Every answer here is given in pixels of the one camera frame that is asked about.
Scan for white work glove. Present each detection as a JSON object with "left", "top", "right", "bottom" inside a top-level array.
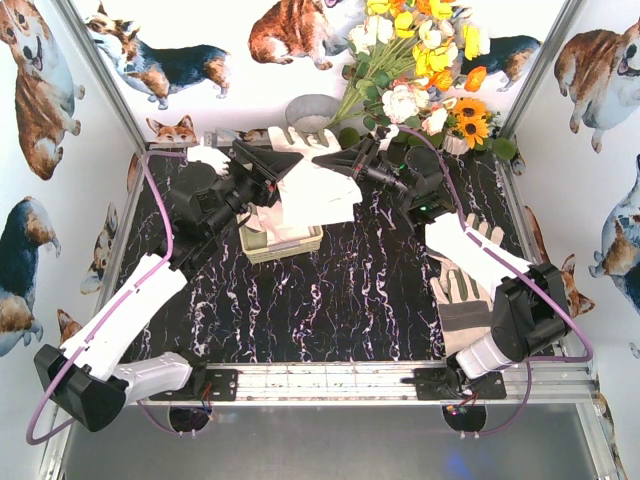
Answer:
[{"left": 268, "top": 126, "right": 362, "bottom": 227}]

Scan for white grey glove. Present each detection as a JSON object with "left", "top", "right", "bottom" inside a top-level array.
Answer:
[
  {"left": 465, "top": 213, "right": 504, "bottom": 246},
  {"left": 245, "top": 202, "right": 323, "bottom": 246},
  {"left": 430, "top": 259, "right": 493, "bottom": 357}
]

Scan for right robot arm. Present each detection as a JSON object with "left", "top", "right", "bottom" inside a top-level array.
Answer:
[{"left": 313, "top": 138, "right": 571, "bottom": 379}]

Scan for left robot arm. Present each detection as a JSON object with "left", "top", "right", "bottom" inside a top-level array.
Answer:
[{"left": 34, "top": 141, "right": 303, "bottom": 432}]

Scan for yellow-green storage basket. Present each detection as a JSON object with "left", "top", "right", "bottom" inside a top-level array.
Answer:
[{"left": 239, "top": 226, "right": 324, "bottom": 265}]

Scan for grey metal bucket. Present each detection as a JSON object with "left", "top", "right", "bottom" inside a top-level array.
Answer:
[{"left": 285, "top": 94, "right": 340, "bottom": 133}]

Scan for artificial flower bouquet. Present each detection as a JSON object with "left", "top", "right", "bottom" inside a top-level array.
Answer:
[{"left": 330, "top": 1, "right": 522, "bottom": 160}]

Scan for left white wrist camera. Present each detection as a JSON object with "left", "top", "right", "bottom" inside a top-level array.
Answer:
[{"left": 187, "top": 145, "right": 230, "bottom": 176}]

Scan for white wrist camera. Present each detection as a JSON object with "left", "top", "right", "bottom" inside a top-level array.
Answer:
[
  {"left": 371, "top": 124, "right": 400, "bottom": 151},
  {"left": 187, "top": 145, "right": 230, "bottom": 176}
]

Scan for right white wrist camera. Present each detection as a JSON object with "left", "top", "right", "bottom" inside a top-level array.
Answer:
[{"left": 371, "top": 124, "right": 400, "bottom": 151}]

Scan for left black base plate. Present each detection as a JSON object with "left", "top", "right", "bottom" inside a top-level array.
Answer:
[{"left": 150, "top": 368, "right": 239, "bottom": 402}]

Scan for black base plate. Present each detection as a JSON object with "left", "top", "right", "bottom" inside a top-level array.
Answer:
[
  {"left": 400, "top": 368, "right": 507, "bottom": 400},
  {"left": 150, "top": 368, "right": 239, "bottom": 402}
]

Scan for aluminium front rail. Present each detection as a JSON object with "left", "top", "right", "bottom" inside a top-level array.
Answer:
[{"left": 116, "top": 362, "right": 598, "bottom": 404}]

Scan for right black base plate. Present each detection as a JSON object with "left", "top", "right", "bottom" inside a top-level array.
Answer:
[{"left": 400, "top": 368, "right": 507, "bottom": 400}]

